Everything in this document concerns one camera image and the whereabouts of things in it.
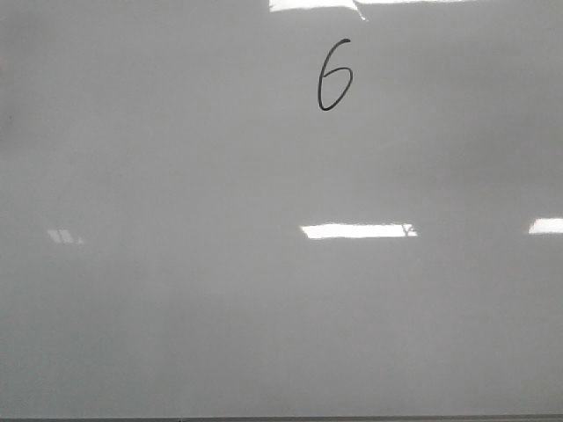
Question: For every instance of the white glossy whiteboard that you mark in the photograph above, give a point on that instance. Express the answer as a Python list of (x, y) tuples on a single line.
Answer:
[(281, 209)]

